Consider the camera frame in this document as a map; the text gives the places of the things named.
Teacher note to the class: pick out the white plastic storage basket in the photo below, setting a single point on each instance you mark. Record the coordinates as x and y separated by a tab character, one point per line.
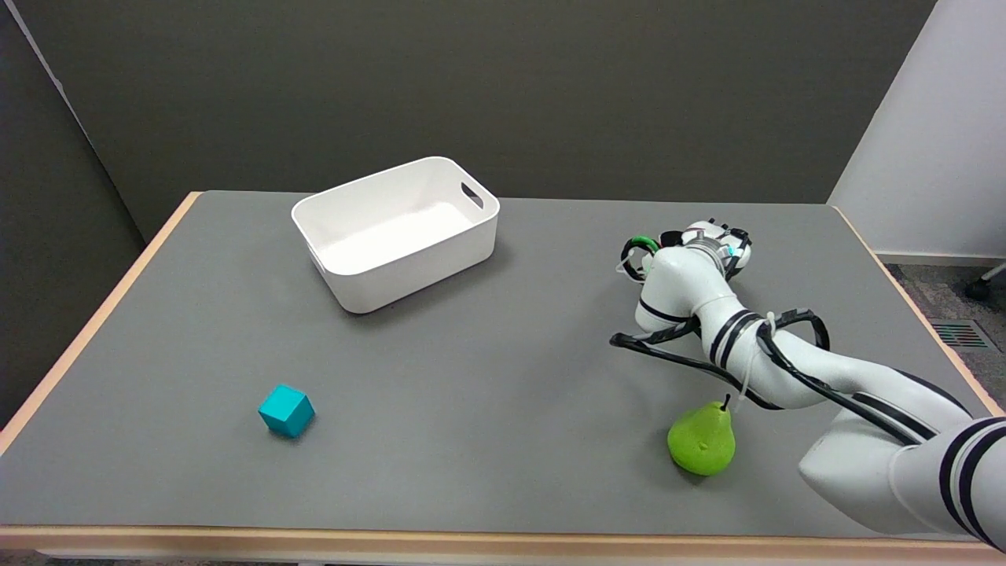
397	236

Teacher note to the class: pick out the floor vent grille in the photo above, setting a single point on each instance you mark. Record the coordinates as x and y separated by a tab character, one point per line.
960	335

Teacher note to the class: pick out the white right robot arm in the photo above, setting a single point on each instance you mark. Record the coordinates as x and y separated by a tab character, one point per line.
692	283

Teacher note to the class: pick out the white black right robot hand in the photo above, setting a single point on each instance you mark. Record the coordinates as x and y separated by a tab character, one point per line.
705	231

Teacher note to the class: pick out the blue cube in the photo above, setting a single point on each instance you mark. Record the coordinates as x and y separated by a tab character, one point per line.
286	410

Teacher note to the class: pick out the black chair caster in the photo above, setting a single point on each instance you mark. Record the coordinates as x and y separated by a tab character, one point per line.
978	288

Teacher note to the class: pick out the green pear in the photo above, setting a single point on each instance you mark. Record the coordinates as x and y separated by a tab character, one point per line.
699	444

